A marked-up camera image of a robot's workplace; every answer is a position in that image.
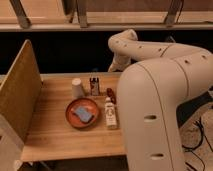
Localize dark right side panel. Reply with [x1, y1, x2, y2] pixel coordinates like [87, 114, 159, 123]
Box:
[176, 92, 213, 128]

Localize left wooden side panel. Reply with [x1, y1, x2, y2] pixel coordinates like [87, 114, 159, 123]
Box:
[0, 40, 42, 171]

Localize orange round bowl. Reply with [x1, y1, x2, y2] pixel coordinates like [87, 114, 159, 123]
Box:
[65, 98, 100, 129]

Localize dark red small object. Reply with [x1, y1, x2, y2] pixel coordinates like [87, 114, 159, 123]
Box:
[106, 88, 116, 104]

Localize wooden shelf rail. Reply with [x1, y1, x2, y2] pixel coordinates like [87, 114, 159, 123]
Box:
[0, 0, 213, 32]

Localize white ceramic cup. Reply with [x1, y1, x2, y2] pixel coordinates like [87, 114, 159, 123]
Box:
[72, 78, 85, 99]

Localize black floor cables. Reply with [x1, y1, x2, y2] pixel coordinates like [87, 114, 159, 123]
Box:
[181, 117, 213, 171]

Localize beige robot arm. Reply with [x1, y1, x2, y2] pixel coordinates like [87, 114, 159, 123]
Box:
[108, 29, 213, 171]

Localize white plastic bottle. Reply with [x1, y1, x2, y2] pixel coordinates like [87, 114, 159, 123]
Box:
[105, 97, 118, 129]

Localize blue sponge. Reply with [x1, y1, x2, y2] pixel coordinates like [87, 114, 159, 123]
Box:
[74, 106, 93, 123]

